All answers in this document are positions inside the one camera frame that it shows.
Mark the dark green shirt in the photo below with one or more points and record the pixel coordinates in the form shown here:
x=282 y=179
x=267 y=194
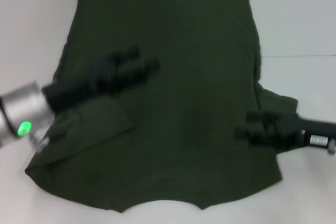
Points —
x=183 y=77

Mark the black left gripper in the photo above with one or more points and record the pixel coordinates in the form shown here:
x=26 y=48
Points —
x=78 y=85

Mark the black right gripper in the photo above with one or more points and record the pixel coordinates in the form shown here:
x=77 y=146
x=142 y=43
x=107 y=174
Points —
x=296 y=132

